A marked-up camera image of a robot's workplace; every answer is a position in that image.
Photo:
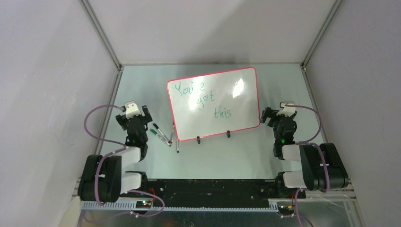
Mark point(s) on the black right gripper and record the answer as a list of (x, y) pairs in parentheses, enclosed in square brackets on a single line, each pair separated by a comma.
[(266, 112)]

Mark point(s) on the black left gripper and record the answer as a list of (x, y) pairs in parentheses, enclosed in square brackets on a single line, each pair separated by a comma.
[(145, 118)]

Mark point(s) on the green whiteboard marker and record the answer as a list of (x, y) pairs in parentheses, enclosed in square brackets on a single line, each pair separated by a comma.
[(160, 137)]

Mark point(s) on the pink-framed whiteboard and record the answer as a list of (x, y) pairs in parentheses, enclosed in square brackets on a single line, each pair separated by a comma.
[(211, 104)]

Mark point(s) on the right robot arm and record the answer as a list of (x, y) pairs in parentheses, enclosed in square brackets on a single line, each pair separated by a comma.
[(321, 166)]

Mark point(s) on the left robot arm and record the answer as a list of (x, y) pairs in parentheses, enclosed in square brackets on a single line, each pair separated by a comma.
[(103, 179)]

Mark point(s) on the black-capped whiteboard marker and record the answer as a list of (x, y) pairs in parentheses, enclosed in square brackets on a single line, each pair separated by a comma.
[(161, 132)]

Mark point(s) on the red-capped whiteboard marker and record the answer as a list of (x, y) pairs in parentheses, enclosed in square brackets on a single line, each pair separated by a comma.
[(172, 134)]

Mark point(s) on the left electronics board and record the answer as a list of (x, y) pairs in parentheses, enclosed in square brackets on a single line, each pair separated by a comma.
[(142, 204)]

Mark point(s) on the electronics board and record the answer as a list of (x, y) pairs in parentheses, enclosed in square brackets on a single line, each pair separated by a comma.
[(142, 204), (287, 210)]

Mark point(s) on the right electronics board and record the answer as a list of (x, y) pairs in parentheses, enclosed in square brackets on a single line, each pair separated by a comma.
[(287, 210)]

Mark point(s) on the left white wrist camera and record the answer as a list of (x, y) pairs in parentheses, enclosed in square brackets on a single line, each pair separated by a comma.
[(131, 109)]

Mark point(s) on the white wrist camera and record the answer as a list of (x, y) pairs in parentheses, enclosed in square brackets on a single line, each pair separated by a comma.
[(131, 109), (287, 109)]

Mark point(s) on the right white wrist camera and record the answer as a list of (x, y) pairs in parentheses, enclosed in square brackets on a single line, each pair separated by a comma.
[(287, 109)]

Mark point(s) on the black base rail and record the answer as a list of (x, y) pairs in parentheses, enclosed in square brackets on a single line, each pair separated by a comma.
[(218, 193)]

